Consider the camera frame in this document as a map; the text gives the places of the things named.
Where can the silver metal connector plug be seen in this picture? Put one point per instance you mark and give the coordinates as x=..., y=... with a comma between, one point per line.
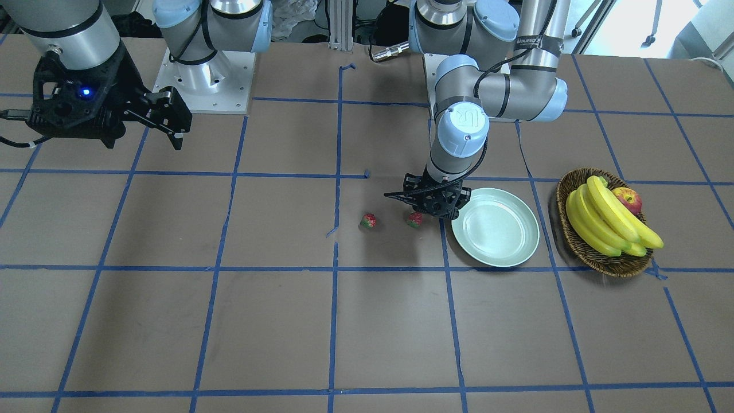
x=387, y=53

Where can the aluminium frame post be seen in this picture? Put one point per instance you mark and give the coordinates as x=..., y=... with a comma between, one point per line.
x=341, y=25

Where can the yellow banana bunch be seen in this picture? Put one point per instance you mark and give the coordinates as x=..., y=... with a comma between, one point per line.
x=603, y=223

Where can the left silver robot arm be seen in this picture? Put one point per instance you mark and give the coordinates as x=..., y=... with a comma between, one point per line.
x=499, y=63

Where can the light green plate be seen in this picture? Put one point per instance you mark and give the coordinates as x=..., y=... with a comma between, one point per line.
x=497, y=228

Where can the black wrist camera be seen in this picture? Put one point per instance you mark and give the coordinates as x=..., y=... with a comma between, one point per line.
x=74, y=103

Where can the woven wicker basket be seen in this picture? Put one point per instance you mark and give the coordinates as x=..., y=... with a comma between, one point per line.
x=624, y=266

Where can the red yellow apple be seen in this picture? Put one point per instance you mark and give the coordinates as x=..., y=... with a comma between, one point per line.
x=629, y=198

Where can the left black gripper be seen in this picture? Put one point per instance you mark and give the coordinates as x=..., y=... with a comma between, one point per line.
x=462, y=197

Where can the red strawberry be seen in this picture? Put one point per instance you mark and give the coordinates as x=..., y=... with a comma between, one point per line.
x=415, y=219
x=368, y=220

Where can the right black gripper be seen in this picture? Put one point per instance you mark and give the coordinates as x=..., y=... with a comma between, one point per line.
x=127, y=80

